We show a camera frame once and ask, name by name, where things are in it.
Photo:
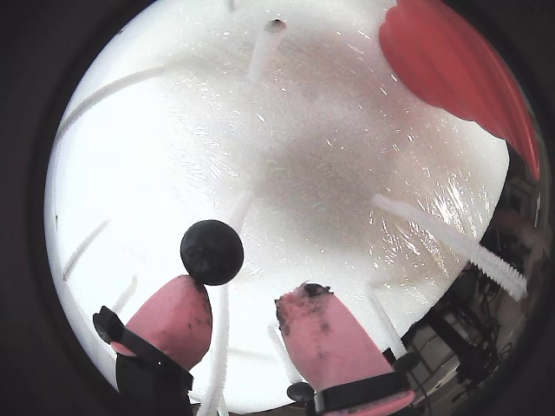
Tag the red collapsible silicone cup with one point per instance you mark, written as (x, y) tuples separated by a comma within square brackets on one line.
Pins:
[(455, 65)]

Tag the stained pink gripper finger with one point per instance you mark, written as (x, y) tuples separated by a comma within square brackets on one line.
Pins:
[(329, 346)]

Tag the pink-tipped gripper finger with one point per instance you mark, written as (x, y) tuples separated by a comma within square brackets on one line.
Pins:
[(173, 325)]

